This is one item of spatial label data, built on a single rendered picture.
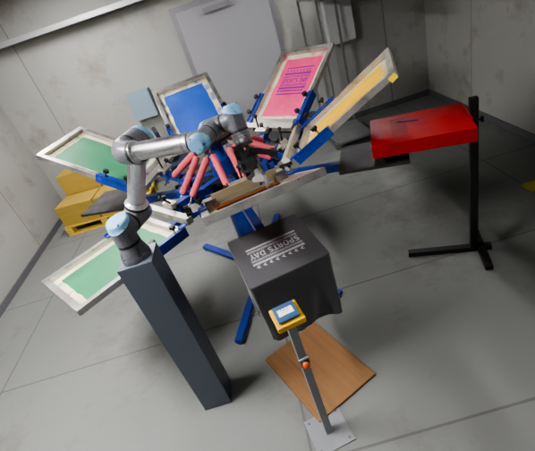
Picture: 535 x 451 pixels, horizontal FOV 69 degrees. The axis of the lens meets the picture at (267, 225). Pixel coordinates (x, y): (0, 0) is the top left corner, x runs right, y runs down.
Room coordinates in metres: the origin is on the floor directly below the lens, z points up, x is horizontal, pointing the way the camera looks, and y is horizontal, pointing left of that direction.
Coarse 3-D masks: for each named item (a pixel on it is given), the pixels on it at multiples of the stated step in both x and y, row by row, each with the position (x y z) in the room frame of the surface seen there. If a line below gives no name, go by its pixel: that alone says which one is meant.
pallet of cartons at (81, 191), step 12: (60, 180) 5.38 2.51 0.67; (72, 180) 5.37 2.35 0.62; (84, 180) 5.35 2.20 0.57; (72, 192) 5.38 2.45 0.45; (84, 192) 5.27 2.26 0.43; (96, 192) 5.14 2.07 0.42; (60, 204) 5.14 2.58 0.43; (72, 204) 4.98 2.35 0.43; (84, 204) 4.95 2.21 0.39; (60, 216) 5.02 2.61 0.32; (72, 216) 4.99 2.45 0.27; (96, 216) 4.94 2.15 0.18; (108, 216) 4.91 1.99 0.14; (72, 228) 5.01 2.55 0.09; (84, 228) 5.04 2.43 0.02; (96, 228) 4.95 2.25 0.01
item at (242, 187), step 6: (270, 174) 2.08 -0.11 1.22; (246, 180) 2.07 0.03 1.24; (270, 180) 2.06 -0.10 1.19; (234, 186) 2.05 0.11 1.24; (240, 186) 2.05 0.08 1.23; (246, 186) 2.05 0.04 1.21; (252, 186) 2.05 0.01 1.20; (258, 186) 2.05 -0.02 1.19; (216, 192) 2.04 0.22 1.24; (222, 192) 2.04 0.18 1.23; (228, 192) 2.04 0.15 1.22; (234, 192) 2.04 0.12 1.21; (240, 192) 2.04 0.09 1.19; (216, 198) 2.02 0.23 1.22; (222, 198) 2.02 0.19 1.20; (228, 198) 2.02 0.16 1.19
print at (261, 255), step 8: (288, 232) 1.85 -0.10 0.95; (272, 240) 1.83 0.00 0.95; (280, 240) 1.80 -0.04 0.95; (288, 240) 1.77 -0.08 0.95; (296, 240) 1.75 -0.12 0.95; (256, 248) 1.80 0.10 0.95; (264, 248) 1.78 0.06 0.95; (272, 248) 1.75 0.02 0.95; (280, 248) 1.73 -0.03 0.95; (288, 248) 1.70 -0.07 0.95; (296, 248) 1.68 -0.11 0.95; (304, 248) 1.65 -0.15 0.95; (248, 256) 1.75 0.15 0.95; (256, 256) 1.73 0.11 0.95; (264, 256) 1.70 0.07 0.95; (272, 256) 1.68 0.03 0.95; (280, 256) 1.66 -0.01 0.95; (256, 264) 1.66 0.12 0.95; (264, 264) 1.64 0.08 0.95
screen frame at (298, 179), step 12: (324, 168) 1.54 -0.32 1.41; (288, 180) 2.08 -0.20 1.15; (300, 180) 1.52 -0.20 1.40; (312, 180) 1.52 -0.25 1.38; (264, 192) 1.50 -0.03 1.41; (276, 192) 1.50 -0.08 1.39; (240, 204) 1.48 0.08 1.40; (252, 204) 1.48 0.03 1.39; (204, 216) 1.53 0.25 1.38; (216, 216) 1.46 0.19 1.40; (228, 216) 1.46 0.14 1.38
